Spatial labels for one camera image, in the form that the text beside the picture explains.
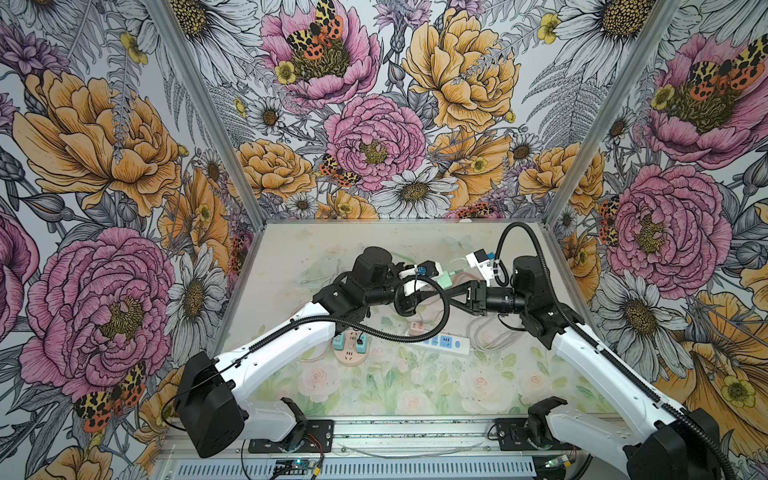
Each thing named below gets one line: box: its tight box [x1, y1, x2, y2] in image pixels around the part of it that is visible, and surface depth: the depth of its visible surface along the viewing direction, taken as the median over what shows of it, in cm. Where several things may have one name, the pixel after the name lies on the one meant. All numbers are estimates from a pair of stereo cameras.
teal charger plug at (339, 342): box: [333, 332, 345, 351], surface depth 85 cm
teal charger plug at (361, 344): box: [356, 334, 367, 354], surface depth 84 cm
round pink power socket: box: [333, 329, 369, 366], surface depth 87 cm
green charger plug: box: [436, 270, 455, 289], surface depth 71 cm
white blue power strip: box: [409, 333, 471, 355], surface depth 89 cm
